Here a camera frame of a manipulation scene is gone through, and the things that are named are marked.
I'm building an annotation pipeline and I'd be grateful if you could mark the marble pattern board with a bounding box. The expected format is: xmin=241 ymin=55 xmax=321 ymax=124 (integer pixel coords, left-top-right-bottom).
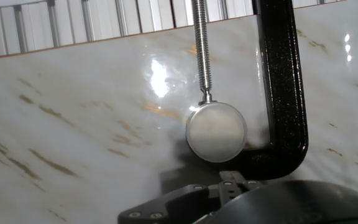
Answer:
xmin=0 ymin=0 xmax=358 ymax=224

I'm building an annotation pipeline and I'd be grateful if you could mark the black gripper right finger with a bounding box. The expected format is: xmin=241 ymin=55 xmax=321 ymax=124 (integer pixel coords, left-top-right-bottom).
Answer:
xmin=232 ymin=170 xmax=265 ymax=197

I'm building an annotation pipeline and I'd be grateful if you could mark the black C-clamp with steel screw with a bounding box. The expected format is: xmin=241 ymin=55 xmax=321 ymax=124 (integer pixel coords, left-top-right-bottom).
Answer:
xmin=192 ymin=0 xmax=310 ymax=181

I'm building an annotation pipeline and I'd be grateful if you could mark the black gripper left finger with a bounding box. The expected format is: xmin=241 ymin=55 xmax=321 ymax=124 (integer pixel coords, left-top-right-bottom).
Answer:
xmin=117 ymin=170 xmax=236 ymax=224

